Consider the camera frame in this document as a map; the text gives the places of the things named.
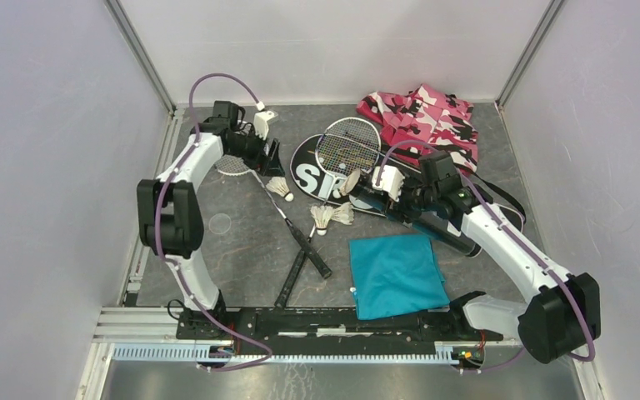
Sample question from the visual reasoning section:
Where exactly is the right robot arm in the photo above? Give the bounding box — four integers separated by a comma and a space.
372, 152, 600, 363

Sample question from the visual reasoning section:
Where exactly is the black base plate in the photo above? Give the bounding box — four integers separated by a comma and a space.
167, 307, 503, 357

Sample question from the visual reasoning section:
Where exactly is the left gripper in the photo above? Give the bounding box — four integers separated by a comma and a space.
227, 126, 285, 178

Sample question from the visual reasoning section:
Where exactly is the pink camouflage bag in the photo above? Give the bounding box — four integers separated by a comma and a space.
357, 84, 478, 173

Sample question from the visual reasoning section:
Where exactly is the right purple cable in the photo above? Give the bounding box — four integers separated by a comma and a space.
377, 138, 598, 373

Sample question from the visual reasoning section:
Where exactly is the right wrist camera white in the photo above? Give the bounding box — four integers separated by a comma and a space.
370, 166, 405, 202

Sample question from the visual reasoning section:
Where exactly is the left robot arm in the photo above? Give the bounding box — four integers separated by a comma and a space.
136, 101, 285, 340

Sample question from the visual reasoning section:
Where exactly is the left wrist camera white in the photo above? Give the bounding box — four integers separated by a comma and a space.
252, 101, 278, 139

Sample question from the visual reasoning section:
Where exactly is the purple cable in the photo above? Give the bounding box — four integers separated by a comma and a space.
377, 138, 598, 373
152, 72, 274, 372

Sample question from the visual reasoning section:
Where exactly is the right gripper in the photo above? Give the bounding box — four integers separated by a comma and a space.
381, 172, 438, 229

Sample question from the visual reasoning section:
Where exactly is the left badminton racket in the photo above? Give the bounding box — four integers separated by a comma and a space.
213, 155, 333, 279

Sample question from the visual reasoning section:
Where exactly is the teal folded cloth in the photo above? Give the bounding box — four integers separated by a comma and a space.
349, 234, 450, 321

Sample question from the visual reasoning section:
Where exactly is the shuttlecock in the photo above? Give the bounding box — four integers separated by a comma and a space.
331, 202, 354, 225
310, 205, 334, 236
265, 177, 294, 202

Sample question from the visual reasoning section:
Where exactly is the black racket cover bag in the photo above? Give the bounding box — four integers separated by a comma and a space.
290, 134, 527, 233

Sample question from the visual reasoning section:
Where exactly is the black shuttlecock tube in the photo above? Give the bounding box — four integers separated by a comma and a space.
335, 170, 482, 258

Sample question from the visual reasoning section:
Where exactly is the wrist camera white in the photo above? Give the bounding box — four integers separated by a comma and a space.
252, 101, 278, 139
370, 166, 405, 202

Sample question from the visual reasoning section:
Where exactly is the right badminton racket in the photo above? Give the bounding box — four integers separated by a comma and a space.
273, 117, 383, 309

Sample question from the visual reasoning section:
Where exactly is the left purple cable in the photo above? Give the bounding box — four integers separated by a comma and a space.
152, 72, 274, 372

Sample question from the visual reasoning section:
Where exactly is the badminton racket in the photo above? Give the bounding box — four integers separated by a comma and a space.
273, 117, 383, 309
213, 155, 333, 279

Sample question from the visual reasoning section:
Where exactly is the slotted cable duct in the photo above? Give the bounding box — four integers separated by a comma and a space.
112, 343, 459, 366

